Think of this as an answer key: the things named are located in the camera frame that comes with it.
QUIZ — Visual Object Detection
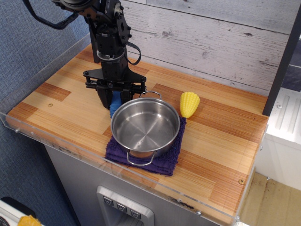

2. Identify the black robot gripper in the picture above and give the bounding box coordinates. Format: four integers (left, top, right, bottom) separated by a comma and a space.
83, 59, 146, 110

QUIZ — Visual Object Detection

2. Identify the blue handled grey spatula fork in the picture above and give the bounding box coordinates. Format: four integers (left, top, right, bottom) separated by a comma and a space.
110, 91, 122, 118

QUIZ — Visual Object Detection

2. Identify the stainless steel pot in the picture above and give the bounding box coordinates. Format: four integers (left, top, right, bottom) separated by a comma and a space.
111, 92, 181, 166

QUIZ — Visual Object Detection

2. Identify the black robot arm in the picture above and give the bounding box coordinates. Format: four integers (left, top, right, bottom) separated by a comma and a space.
54, 0, 147, 109

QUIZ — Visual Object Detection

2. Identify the yellow toy corn cob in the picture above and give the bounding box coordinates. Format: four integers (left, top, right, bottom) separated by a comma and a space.
180, 92, 200, 118

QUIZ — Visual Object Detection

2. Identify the purple folded cloth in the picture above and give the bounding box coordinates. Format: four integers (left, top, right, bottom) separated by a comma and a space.
105, 117, 187, 176

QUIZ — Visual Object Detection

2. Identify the grey cabinet with button panel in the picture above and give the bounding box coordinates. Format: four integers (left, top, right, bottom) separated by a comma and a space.
46, 146, 215, 226

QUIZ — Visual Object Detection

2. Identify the yellow object bottom left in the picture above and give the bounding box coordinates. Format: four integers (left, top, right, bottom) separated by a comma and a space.
17, 215, 41, 226

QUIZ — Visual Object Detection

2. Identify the white appliance at right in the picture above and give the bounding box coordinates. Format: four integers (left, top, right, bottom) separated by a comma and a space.
255, 88, 301, 190

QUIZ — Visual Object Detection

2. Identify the black left frame post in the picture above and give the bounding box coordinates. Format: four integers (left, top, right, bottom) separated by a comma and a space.
88, 20, 100, 64

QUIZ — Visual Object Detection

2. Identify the black frame post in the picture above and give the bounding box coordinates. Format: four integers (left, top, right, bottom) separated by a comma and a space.
262, 5, 301, 116
88, 20, 100, 64

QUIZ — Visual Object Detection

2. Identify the black braided cable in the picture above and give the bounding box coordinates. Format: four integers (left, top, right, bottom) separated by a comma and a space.
22, 0, 79, 31

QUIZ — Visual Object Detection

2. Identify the black right frame post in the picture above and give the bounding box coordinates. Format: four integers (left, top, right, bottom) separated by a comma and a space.
262, 5, 301, 116

